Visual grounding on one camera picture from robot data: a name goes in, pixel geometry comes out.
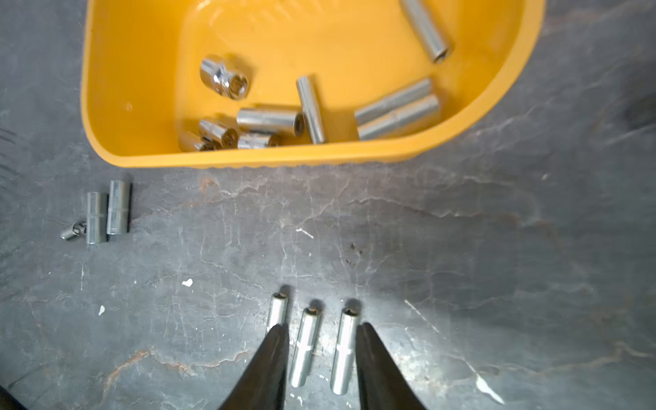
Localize dull socket in box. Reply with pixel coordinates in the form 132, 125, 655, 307
355, 78, 434, 126

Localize yellow storage box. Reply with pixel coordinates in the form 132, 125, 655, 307
81, 1, 546, 167

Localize vertical long silver socket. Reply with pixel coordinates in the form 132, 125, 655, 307
86, 191, 109, 245

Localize thin silver socket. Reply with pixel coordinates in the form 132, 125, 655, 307
297, 76, 326, 145

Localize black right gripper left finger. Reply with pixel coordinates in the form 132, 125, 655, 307
220, 325, 290, 409

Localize large silver socket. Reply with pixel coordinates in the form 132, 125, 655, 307
199, 56, 249, 101

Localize silver socket with collar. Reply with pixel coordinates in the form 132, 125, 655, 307
237, 109, 305, 137

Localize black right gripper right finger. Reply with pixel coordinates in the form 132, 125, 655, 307
355, 322, 425, 409

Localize dull socket lower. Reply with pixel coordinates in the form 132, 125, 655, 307
357, 94, 441, 141

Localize wide silver socket right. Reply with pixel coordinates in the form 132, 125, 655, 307
198, 119, 239, 150

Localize short silver socket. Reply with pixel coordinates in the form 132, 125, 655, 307
60, 220, 86, 241

